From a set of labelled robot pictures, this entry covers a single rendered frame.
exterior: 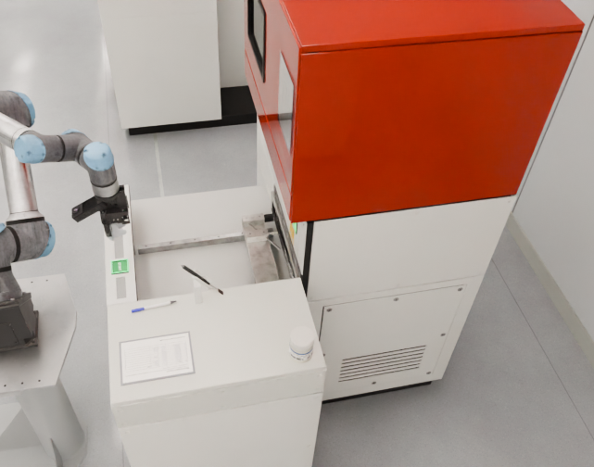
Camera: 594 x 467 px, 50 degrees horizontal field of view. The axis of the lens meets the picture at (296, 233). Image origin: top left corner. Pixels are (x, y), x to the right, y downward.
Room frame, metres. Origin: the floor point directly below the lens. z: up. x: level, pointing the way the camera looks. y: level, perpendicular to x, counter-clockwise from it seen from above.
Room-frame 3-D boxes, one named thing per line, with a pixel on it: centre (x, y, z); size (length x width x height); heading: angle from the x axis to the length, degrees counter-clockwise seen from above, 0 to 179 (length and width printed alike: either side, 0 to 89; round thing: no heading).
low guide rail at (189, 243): (1.59, 0.33, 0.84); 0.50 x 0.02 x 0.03; 106
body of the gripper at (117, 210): (1.34, 0.55, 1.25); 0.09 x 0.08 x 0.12; 106
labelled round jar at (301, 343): (1.05, -0.04, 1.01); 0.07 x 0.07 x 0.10
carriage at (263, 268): (1.50, 0.12, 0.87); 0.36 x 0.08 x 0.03; 16
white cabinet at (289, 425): (1.38, 0.32, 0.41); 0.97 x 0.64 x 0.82; 16
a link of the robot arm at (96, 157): (1.34, 0.56, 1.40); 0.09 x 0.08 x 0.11; 49
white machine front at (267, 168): (1.73, 0.08, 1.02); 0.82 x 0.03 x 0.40; 16
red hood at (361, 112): (1.82, -0.23, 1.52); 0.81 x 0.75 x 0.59; 16
